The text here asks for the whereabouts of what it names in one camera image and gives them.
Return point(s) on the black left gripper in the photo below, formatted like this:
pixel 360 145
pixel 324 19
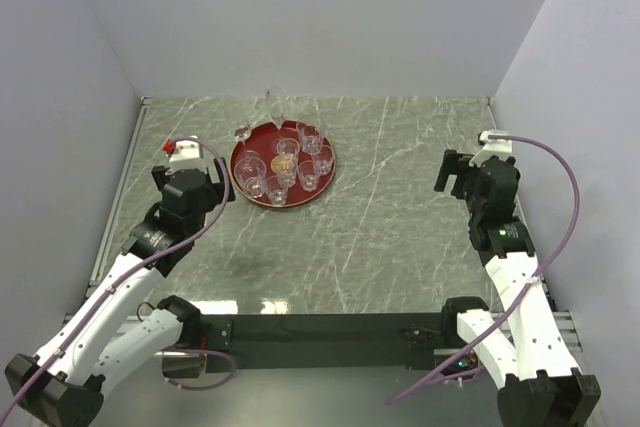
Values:
pixel 216 189

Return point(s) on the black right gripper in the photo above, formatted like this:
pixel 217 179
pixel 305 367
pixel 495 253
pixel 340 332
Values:
pixel 453 163

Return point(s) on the clear faceted tumbler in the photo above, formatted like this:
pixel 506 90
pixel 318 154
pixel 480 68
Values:
pixel 250 171
pixel 311 135

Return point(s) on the clear stemmed wine glass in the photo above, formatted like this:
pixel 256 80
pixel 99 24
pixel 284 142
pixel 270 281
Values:
pixel 242 133

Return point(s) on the small clear shot glass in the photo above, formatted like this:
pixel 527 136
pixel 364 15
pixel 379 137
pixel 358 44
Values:
pixel 308 175
pixel 285 167
pixel 324 160
pixel 276 191
pixel 288 147

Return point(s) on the tall clear champagne flute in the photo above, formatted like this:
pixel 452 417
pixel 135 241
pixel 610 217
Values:
pixel 277 105

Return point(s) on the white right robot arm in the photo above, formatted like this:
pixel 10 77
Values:
pixel 539 381

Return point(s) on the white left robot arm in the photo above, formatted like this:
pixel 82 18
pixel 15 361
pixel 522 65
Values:
pixel 67 380

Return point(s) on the red round lacquer tray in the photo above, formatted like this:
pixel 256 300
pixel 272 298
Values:
pixel 263 141

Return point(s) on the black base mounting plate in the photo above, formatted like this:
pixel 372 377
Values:
pixel 287 341

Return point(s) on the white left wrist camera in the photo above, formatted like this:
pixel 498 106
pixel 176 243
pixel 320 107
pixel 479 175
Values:
pixel 184 155

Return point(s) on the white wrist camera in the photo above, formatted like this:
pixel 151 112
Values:
pixel 494 143
pixel 184 155

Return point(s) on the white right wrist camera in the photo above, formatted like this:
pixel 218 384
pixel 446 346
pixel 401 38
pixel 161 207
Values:
pixel 494 143

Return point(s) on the aluminium extrusion rail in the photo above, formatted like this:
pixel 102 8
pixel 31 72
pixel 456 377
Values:
pixel 568 331

